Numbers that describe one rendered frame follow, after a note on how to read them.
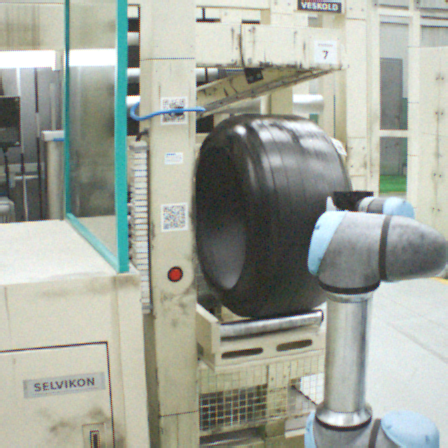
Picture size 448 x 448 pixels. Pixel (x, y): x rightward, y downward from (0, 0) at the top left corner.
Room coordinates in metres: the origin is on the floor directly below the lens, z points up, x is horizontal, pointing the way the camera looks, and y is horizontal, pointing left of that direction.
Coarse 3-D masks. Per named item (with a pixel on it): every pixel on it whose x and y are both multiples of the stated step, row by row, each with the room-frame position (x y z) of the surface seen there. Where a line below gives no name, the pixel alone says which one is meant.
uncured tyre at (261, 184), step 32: (224, 128) 2.12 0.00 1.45; (256, 128) 2.03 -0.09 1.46; (288, 128) 2.06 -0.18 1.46; (320, 128) 2.11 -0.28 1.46; (224, 160) 2.40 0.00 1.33; (256, 160) 1.95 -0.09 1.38; (288, 160) 1.95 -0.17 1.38; (320, 160) 1.99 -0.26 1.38; (224, 192) 2.44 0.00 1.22; (256, 192) 1.91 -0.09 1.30; (288, 192) 1.90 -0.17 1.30; (320, 192) 1.93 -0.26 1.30; (224, 224) 2.43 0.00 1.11; (256, 224) 1.90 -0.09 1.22; (288, 224) 1.88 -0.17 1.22; (224, 256) 2.37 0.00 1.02; (256, 256) 1.90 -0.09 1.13; (288, 256) 1.88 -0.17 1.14; (224, 288) 2.12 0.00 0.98; (256, 288) 1.93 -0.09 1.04; (288, 288) 1.93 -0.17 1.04
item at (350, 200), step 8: (336, 192) 1.82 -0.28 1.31; (344, 192) 1.78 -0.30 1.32; (352, 192) 1.78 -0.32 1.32; (360, 192) 1.73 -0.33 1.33; (368, 192) 1.74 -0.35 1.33; (336, 200) 1.81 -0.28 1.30; (344, 200) 1.77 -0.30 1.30; (352, 200) 1.77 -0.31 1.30; (360, 200) 1.73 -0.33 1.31; (344, 208) 1.77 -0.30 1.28; (352, 208) 1.77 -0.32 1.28
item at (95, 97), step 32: (64, 0) 1.71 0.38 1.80; (96, 0) 1.39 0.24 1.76; (64, 32) 1.71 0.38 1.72; (96, 32) 1.39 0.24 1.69; (96, 64) 1.39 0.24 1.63; (64, 96) 1.71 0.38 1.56; (96, 96) 1.39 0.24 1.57; (64, 128) 1.71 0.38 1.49; (96, 128) 1.39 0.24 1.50; (96, 160) 1.39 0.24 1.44; (96, 192) 1.39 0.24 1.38; (96, 224) 1.40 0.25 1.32
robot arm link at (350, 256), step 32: (320, 224) 1.26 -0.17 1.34; (352, 224) 1.24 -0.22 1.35; (384, 224) 1.22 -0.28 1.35; (320, 256) 1.24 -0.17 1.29; (352, 256) 1.21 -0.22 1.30; (384, 256) 1.19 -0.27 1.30; (320, 288) 1.27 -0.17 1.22; (352, 288) 1.22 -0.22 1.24; (352, 320) 1.24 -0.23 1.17; (352, 352) 1.25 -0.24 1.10; (352, 384) 1.26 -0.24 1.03; (320, 416) 1.28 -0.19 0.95; (352, 416) 1.26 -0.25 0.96
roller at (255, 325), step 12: (300, 312) 2.07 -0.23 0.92; (312, 312) 2.08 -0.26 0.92; (228, 324) 1.98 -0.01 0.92; (240, 324) 1.99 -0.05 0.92; (252, 324) 2.00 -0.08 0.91; (264, 324) 2.01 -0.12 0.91; (276, 324) 2.02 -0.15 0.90; (288, 324) 2.04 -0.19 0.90; (300, 324) 2.05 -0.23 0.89; (228, 336) 1.97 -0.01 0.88
